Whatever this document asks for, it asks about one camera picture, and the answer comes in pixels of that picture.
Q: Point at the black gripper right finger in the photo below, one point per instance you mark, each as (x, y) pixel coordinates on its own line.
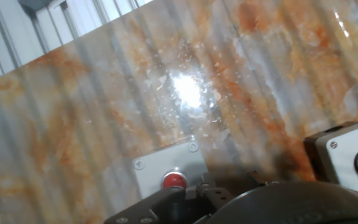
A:
(256, 180)

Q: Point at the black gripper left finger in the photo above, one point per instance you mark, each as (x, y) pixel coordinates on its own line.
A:
(166, 205)

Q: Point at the grey box red mushroom button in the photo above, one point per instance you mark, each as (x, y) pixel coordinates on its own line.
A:
(343, 155)

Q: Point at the marble pattern table mat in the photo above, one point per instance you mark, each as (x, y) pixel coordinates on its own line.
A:
(73, 124)

